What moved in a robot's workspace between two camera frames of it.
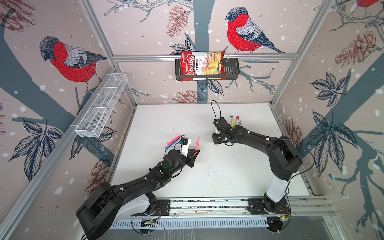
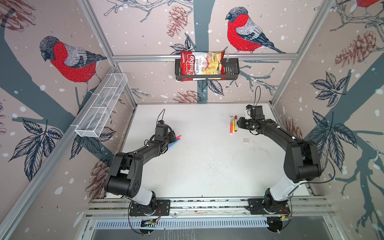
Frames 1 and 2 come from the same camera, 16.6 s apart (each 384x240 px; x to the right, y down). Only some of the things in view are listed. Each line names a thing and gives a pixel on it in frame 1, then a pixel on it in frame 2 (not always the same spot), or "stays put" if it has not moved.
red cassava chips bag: x=200 y=63 stays put
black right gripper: x=215 y=141 → x=240 y=123
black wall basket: x=232 y=70 stays put
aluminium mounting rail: x=304 y=207 stays put
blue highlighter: x=166 y=147 stays put
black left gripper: x=190 y=159 → x=172 y=134
